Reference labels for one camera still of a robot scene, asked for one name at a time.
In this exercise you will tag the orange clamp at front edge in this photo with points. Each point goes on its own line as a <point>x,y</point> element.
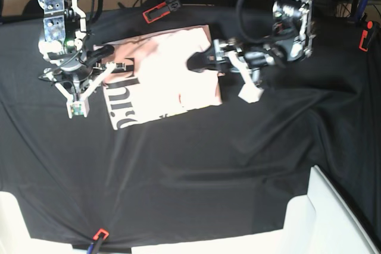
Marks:
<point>98,239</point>

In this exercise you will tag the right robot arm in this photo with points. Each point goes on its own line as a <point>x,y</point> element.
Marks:
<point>66,28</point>

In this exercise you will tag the pink T-shirt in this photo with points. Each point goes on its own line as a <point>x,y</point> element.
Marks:
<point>157,83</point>

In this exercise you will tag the black table cloth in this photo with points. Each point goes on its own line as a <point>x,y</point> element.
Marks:
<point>208,174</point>

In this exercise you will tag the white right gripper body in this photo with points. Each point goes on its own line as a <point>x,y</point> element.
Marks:
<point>77,86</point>

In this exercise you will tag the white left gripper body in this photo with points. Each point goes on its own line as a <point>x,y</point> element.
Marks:
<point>247,60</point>

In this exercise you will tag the orange black clamp blue handle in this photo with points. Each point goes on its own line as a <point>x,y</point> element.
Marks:
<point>161,10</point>

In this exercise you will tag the orange clamp at edge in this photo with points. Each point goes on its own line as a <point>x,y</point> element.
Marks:
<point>369,33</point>
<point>98,239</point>

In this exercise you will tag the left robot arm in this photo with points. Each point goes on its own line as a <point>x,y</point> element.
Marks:
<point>290,41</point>

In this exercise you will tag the orange clamp at right edge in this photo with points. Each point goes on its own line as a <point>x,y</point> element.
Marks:
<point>369,33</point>

